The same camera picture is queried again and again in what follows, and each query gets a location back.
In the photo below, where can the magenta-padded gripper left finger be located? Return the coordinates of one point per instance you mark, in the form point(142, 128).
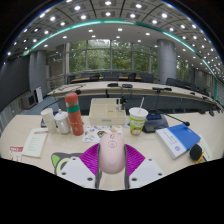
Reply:
point(76, 170)

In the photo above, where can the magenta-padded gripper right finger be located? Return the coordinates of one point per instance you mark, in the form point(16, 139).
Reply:
point(146, 170)

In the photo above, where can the pink computer mouse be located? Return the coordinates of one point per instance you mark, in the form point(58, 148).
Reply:
point(112, 155)

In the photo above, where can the colourful sticker sheet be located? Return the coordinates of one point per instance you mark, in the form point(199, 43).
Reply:
point(93, 133)

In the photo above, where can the blue and white book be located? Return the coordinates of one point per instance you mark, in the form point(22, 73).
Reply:
point(178, 138)

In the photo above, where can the black conference desk unit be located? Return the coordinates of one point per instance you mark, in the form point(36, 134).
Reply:
point(155, 123)

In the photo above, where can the white lidded mug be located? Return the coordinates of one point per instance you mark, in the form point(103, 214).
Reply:
point(62, 123)

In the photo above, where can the paper cup with straw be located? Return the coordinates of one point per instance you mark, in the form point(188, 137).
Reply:
point(137, 121)

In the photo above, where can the white paper document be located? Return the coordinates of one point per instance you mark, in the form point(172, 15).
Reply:
point(35, 142)

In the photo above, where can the black handheld microphone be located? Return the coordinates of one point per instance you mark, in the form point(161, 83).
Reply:
point(196, 153)

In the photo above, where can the red thermos bottle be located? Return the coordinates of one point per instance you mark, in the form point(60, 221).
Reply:
point(75, 116)

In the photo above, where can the black gooseneck table microphone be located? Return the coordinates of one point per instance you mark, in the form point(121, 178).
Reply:
point(186, 123)

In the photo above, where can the cream cardboard box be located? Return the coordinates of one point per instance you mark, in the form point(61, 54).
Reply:
point(106, 113)

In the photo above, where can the white booklet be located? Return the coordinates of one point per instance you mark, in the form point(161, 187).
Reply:
point(207, 148)

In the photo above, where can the long curved conference desk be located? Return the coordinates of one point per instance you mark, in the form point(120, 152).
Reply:
point(140, 90)

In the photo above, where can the small grey monitor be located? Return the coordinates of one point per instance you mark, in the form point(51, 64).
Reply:
point(28, 100)

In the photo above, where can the dark office chairs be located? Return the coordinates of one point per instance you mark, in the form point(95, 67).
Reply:
point(110, 77)

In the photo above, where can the ceiling lights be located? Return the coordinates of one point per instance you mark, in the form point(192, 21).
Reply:
point(108, 14)

